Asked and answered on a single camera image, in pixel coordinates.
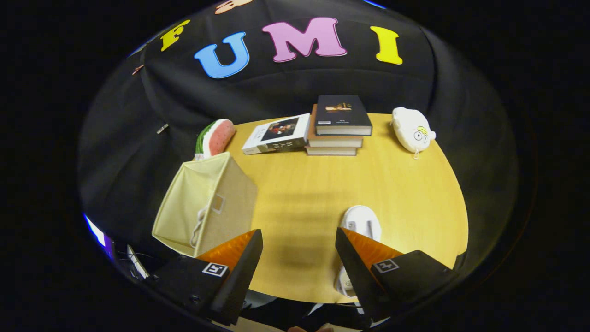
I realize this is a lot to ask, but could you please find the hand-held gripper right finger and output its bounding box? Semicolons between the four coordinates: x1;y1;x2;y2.
335;227;455;322

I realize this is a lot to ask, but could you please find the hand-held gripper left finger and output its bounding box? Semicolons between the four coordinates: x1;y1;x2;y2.
147;229;264;326

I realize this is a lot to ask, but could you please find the white shoe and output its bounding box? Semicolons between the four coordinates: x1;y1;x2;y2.
335;205;383;298

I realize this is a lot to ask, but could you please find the cream fabric storage box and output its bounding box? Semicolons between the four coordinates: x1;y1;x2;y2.
152;152;258;258

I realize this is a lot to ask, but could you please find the thin brown book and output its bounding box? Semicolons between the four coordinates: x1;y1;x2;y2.
305;145;358;156

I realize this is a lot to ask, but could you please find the brown cover book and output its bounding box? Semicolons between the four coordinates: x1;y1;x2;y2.
306;104;364;148

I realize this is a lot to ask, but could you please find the watermelon slice plush toy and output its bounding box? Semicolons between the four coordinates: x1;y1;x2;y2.
194;119;237;161

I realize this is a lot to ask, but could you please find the white portrait cover book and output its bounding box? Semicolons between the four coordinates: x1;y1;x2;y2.
242;113;311;156

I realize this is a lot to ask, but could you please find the white plush toy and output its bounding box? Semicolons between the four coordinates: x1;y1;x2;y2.
391;107;437;160

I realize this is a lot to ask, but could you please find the black backdrop cloth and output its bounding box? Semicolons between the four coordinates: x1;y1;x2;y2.
77;0;520;286

